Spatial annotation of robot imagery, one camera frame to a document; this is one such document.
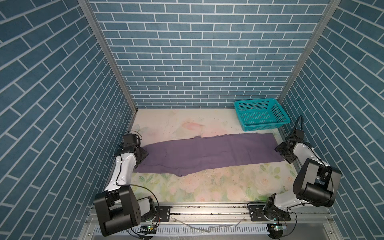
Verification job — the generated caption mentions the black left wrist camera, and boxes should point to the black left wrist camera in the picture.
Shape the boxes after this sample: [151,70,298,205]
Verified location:
[122,133,142,149]

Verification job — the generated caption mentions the aluminium corner post right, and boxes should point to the aluminium corner post right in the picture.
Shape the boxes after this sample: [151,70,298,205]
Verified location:
[277,0,341,104]

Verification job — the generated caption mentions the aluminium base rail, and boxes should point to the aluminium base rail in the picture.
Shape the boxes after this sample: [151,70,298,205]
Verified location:
[160,203,333,224]

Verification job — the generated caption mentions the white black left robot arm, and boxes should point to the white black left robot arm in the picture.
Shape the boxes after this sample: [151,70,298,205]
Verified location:
[94,147,157,237]

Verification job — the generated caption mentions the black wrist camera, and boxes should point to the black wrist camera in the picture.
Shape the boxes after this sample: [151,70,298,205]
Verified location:
[286,129,305,142]
[122,133,142,149]

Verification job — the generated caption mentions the aluminium corner post left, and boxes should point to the aluminium corner post left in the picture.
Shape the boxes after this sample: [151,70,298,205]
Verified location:
[78,0,138,114]

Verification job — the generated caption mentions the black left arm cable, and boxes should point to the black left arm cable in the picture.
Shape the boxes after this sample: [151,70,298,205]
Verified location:
[115,152,161,229]

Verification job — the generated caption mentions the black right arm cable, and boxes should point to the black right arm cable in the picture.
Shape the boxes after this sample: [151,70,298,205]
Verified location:
[292,115,305,131]

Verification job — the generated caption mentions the white slotted cable duct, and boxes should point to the white slotted cable duct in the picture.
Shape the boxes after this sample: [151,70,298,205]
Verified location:
[92,224,270,236]

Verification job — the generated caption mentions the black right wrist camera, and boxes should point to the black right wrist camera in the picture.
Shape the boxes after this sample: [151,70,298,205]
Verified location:
[286,129,305,142]

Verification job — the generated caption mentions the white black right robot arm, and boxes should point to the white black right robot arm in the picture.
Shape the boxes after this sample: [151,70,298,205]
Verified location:
[263,141,342,221]

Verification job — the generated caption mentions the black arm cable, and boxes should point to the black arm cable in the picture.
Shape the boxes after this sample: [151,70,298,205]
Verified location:
[115,152,161,229]
[292,115,305,131]

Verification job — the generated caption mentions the teal plastic basket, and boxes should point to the teal plastic basket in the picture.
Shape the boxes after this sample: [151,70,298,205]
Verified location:
[234,99,291,132]

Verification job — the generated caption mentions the purple trousers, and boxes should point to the purple trousers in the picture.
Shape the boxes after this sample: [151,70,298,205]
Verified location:
[135,133,284,177]

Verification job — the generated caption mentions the aluminium corner post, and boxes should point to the aluminium corner post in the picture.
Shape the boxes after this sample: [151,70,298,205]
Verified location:
[78,0,138,114]
[277,0,341,104]

